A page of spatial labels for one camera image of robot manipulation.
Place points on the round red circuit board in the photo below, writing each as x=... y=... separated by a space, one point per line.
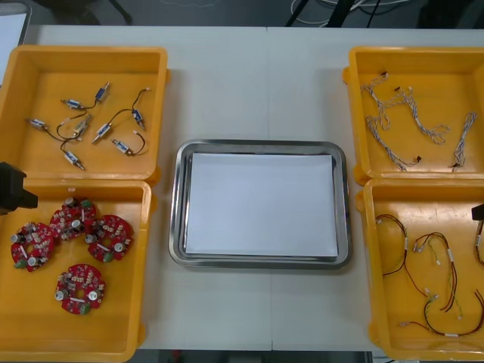
x=72 y=220
x=80 y=289
x=109 y=239
x=32 y=246

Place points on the yellow-orange plastic bin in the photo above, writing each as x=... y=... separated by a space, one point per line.
x=416 y=60
x=389 y=312
x=113 y=325
x=113 y=168

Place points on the black stand leg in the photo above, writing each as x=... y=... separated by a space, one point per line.
x=123 y=11

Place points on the white board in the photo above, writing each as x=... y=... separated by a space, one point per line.
x=11 y=45

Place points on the steel tray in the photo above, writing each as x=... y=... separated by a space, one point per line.
x=177 y=227

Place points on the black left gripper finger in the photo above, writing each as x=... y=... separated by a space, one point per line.
x=30 y=201

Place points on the white paper sheet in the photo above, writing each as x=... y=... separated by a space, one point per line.
x=264 y=204

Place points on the black tripod stand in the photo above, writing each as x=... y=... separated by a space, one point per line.
x=296 y=13

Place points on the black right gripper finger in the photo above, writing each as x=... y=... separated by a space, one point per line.
x=479 y=213

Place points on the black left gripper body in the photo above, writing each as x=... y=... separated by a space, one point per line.
x=10 y=185

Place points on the pile of metal solenoids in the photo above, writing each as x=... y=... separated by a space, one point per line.
x=36 y=123

